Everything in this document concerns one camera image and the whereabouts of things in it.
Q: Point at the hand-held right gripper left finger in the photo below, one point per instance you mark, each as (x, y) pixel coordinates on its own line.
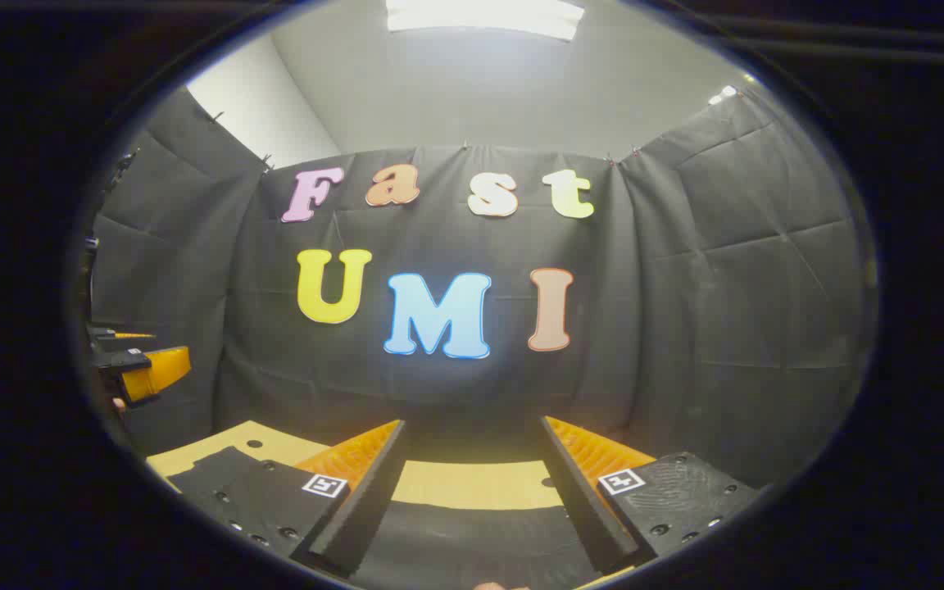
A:
(361, 508)

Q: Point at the ceiling light panel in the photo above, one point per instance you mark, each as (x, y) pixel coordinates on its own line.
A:
(484, 16)

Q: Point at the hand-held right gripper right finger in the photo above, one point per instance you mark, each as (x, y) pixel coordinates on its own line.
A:
(583, 508)

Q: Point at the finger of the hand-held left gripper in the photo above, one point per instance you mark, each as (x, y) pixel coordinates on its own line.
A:
(156, 369)
(124, 338)

